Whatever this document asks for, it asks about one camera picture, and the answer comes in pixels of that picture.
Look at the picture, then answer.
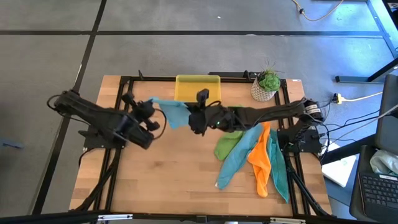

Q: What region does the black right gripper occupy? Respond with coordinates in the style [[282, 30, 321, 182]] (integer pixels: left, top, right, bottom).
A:
[[187, 104, 220, 136]]

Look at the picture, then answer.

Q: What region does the green microfiber towel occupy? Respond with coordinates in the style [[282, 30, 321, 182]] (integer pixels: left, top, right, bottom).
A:
[[213, 129, 245, 162]]

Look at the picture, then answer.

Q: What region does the orange microfiber towel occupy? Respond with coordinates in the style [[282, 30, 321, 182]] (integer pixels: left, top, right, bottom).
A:
[[246, 121, 272, 198]]

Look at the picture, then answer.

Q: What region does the teal microfiber towel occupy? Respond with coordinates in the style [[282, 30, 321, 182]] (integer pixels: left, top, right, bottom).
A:
[[267, 128, 290, 204]]

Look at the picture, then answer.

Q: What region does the yellow plastic bin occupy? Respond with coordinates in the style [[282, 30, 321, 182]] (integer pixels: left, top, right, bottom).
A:
[[174, 74, 222, 107]]

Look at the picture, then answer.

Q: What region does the succulent in white patterned pot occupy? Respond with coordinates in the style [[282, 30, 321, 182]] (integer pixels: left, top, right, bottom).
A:
[[250, 58, 284, 103]]

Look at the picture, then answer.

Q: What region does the black gantry crossbar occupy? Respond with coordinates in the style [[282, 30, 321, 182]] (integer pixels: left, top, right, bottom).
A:
[[0, 210, 398, 224]]

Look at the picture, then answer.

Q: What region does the white notebook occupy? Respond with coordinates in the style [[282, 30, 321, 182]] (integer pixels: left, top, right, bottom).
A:
[[321, 140, 358, 189]]

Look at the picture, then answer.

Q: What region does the black desk leg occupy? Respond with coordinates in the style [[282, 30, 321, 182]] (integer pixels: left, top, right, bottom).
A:
[[335, 57, 398, 84]]

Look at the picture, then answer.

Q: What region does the crumpled pale bag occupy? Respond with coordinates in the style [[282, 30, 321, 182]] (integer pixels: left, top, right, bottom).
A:
[[369, 149, 398, 177]]

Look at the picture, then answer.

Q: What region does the dark grey monitor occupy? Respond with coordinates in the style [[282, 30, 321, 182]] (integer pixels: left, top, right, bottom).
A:
[[374, 73, 398, 156]]

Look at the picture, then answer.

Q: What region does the black keyboard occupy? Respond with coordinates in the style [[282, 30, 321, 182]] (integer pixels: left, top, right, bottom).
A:
[[349, 144, 398, 223]]

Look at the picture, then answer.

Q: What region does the black left camera cable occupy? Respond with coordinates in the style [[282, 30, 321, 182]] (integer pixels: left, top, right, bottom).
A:
[[153, 108, 168, 141]]

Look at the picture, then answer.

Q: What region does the black camera cable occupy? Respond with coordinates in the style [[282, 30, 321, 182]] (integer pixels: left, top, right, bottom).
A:
[[205, 99, 223, 109], [153, 108, 168, 141]]

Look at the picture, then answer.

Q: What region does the black right camera cable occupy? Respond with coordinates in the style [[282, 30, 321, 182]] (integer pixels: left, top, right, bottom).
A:
[[205, 99, 223, 109]]

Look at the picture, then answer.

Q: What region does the black aluminium table frame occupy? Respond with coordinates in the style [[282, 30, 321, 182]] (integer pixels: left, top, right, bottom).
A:
[[70, 70, 336, 218]]

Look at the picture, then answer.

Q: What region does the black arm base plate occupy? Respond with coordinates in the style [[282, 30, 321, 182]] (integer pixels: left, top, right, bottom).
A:
[[275, 127, 323, 154], [78, 129, 127, 150]]

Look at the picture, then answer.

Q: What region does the yellow floor cable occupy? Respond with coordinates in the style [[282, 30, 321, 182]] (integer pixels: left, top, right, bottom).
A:
[[291, 0, 345, 23]]

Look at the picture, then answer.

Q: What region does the white power cable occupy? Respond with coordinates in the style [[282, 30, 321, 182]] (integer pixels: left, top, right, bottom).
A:
[[341, 91, 384, 103]]

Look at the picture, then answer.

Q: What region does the light grey cable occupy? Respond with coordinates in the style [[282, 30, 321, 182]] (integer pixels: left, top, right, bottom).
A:
[[323, 104, 398, 147]]

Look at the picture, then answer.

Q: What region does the black desk frame bar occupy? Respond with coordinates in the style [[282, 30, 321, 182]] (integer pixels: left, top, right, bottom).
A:
[[366, 0, 398, 60]]

